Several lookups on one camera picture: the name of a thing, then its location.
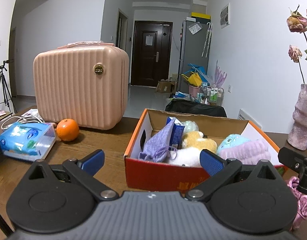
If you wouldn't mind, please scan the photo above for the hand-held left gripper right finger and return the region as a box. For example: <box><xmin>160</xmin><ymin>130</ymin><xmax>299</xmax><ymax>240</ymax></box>
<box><xmin>185</xmin><ymin>149</ymin><xmax>277</xmax><ymax>202</ymax></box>

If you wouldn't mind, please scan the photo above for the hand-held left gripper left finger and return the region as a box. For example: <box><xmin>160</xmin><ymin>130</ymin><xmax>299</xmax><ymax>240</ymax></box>
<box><xmin>29</xmin><ymin>149</ymin><xmax>119</xmax><ymax>202</ymax></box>

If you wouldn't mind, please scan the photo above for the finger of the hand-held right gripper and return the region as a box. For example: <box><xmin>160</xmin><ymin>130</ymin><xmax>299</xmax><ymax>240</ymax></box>
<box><xmin>278</xmin><ymin>147</ymin><xmax>307</xmax><ymax>173</ymax></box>

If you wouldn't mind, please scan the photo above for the yellow and white plush toy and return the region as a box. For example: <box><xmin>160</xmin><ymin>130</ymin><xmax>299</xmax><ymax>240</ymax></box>
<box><xmin>166</xmin><ymin>131</ymin><xmax>217</xmax><ymax>167</ymax></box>

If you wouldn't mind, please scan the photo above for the pink satin scrunchie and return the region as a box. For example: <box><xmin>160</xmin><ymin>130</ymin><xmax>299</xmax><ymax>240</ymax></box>
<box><xmin>286</xmin><ymin>176</ymin><xmax>307</xmax><ymax>230</ymax></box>

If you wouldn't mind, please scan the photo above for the blue mushroom plush toy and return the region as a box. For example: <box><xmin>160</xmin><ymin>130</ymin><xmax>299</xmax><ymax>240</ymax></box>
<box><xmin>217</xmin><ymin>134</ymin><xmax>251</xmax><ymax>155</ymax></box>

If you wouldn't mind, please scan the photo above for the fluffy purple headband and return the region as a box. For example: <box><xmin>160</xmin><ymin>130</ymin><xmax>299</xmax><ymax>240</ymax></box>
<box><xmin>220</xmin><ymin>140</ymin><xmax>271</xmax><ymax>165</ymax></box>

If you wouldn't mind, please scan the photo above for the small blue carton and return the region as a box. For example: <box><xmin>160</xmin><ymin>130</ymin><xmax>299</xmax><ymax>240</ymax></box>
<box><xmin>166</xmin><ymin>117</ymin><xmax>185</xmax><ymax>150</ymax></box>

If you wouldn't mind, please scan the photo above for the purple drawstring pouch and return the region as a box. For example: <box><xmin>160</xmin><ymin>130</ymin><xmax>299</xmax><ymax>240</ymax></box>
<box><xmin>138</xmin><ymin>117</ymin><xmax>176</xmax><ymax>162</ymax></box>

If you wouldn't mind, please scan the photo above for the orange cardboard box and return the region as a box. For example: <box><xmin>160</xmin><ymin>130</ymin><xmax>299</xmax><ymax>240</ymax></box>
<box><xmin>123</xmin><ymin>109</ymin><xmax>288</xmax><ymax>193</ymax></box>

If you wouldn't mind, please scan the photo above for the purple textured vase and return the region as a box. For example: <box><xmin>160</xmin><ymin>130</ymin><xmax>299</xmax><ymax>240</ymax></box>
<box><xmin>288</xmin><ymin>83</ymin><xmax>307</xmax><ymax>151</ymax></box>

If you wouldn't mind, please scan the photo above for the orange fruit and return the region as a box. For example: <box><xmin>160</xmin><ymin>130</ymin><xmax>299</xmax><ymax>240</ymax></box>
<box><xmin>56</xmin><ymin>119</ymin><xmax>79</xmax><ymax>142</ymax></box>

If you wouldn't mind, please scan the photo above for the trolley with bottles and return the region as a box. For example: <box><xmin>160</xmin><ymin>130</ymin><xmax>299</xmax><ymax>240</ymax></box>
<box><xmin>200</xmin><ymin>81</ymin><xmax>224</xmax><ymax>105</ymax></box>

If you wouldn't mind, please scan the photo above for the pink bucket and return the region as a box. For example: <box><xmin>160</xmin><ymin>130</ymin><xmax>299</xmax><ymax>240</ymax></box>
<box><xmin>188</xmin><ymin>84</ymin><xmax>201</xmax><ymax>97</ymax></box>

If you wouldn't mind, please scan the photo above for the blue tissue pack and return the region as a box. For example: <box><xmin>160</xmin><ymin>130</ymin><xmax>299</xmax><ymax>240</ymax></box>
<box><xmin>0</xmin><ymin>122</ymin><xmax>56</xmax><ymax>162</ymax></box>

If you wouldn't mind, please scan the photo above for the pink ribbed suitcase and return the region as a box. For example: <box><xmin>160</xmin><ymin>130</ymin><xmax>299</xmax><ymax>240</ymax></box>
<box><xmin>33</xmin><ymin>41</ymin><xmax>130</xmax><ymax>130</ymax></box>

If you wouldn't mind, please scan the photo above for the brown cardboard box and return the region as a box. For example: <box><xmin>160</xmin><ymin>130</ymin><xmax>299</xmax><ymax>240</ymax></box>
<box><xmin>155</xmin><ymin>79</ymin><xmax>176</xmax><ymax>93</ymax></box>

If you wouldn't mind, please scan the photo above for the purple coral decoration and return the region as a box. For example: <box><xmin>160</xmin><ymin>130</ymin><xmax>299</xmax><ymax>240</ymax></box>
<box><xmin>211</xmin><ymin>60</ymin><xmax>229</xmax><ymax>85</ymax></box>

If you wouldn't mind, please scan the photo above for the dark brown door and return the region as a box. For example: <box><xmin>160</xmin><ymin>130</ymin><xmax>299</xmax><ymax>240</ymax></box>
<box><xmin>132</xmin><ymin>20</ymin><xmax>173</xmax><ymax>88</ymax></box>

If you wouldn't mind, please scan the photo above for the grey refrigerator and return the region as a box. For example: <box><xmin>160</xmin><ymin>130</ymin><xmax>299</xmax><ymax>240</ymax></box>
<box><xmin>178</xmin><ymin>17</ymin><xmax>211</xmax><ymax>85</ymax></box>

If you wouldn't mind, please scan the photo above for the black tripod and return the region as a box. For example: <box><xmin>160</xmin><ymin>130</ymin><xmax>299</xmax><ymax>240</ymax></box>
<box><xmin>0</xmin><ymin>59</ymin><xmax>17</xmax><ymax>114</ymax></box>

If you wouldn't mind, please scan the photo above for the hanging folded umbrella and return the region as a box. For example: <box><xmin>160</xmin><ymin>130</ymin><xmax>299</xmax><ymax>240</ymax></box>
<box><xmin>202</xmin><ymin>22</ymin><xmax>212</xmax><ymax>58</ymax></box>

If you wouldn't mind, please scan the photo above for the bunch of dried pink roses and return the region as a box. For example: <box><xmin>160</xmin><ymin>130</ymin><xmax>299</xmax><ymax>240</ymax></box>
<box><xmin>287</xmin><ymin>3</ymin><xmax>307</xmax><ymax>87</ymax></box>

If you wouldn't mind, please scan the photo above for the white wall panel box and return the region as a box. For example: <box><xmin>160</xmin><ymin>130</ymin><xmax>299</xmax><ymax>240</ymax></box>
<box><xmin>220</xmin><ymin>3</ymin><xmax>230</xmax><ymax>28</ymax></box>

